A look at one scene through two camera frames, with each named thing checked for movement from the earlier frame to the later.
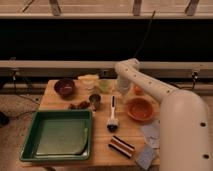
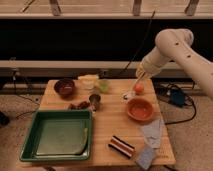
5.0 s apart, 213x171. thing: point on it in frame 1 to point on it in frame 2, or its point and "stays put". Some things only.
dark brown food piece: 83,105 stays put
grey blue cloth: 152,134 stays put
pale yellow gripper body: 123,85 to 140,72
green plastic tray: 59,135 stays put
